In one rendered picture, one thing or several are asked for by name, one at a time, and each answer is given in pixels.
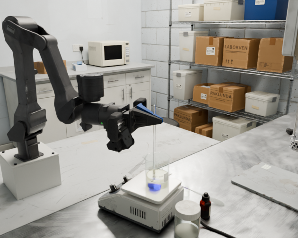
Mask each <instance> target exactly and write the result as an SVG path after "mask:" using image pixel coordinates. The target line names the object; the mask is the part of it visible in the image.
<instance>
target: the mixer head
mask: <svg viewBox="0 0 298 238"><path fill-rule="evenodd" d="M282 55H283V56H293V57H295V60H297V64H298V0H289V3H288V8H287V17H286V24H285V31H284V38H283V45H282Z"/></svg>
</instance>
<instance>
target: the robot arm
mask: <svg viewBox="0 0 298 238"><path fill-rule="evenodd" d="M2 30H3V34H4V38H5V41H6V43H7V44H8V46H9V47H10V48H11V50H12V52H13V59H14V68H15V76H16V85H17V94H18V106H17V109H16V111H15V113H14V126H13V127H12V128H11V129H10V131H9V132H8V133H7V136H8V138H9V141H13V142H16V143H17V148H18V153H17V154H15V155H14V157H16V158H17V159H19V160H21V161H23V162H27V161H29V160H32V159H35V158H38V157H40V156H43V155H44V153H42V152H40V151H39V149H38V142H37V135H38V134H41V133H42V132H43V128H44V127H45V124H46V122H47V118H46V109H42V108H41V107H40V106H39V104H38V103H37V95H36V84H35V69H34V58H33V50H34V48H35V49H37V50H38V51H39V54H40V56H41V59H42V61H43V64H44V67H45V70H46V72H47V75H48V77H49V80H50V82H51V85H52V87H53V90H54V95H55V98H54V107H55V112H56V116H57V118H58V120H59V121H60V122H62V123H64V124H71V123H73V122H75V121H77V120H79V119H81V123H80V124H79V125H80V126H81V127H82V129H83V131H84V132H86V131H88V130H89V129H91V128H92V127H93V125H99V126H104V129H106V132H107V137H108V139H109V140H110V141H109V142H108V143H107V144H106V146H107V148H108V150H112V151H115V152H121V151H122V150H126V149H129V148H130V147H131V146H132V145H134V143H135V141H134V138H133V137H132V135H131V134H132V133H133V132H134V131H135V130H136V129H138V128H140V127H146V126H152V125H159V124H162V123H163V118H162V117H160V116H159V115H157V114H156V116H153V112H152V111H150V110H149V109H147V99H146V98H141V97H140V98H139V99H137V100H135V101H134V102H133V108H132V109H130V104H128V103H126V104H124V105H115V103H114V102H111V103H109V104H104V103H94V102H98V101H100V100H101V97H104V76H103V74H102V73H92V74H79V75H76V78H77V83H78V92H77V91H76V90H75V89H74V88H73V86H72V84H71V81H70V78H69V75H68V72H67V70H66V67H65V65H64V62H63V59H62V57H61V54H60V51H59V48H58V41H57V39H56V38H55V37H54V36H53V35H51V34H49V33H48V32H47V31H46V29H45V28H43V27H42V26H40V25H38V24H37V23H36V22H35V21H34V20H33V19H32V18H31V17H23V16H7V17H6V18H5V19H4V21H2Z"/></svg>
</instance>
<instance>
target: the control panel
mask: <svg viewBox="0 0 298 238"><path fill-rule="evenodd" d="M123 185H124V184H123ZM121 186H122V183H120V184H119V185H117V186H116V187H120V189H118V190H117V191H115V192H113V193H109V191H108V192H107V193H105V194H104V195H103V196H101V197H105V196H109V195H113V194H116V193H118V192H119V191H120V190H121ZM101 197H100V198H101Z"/></svg>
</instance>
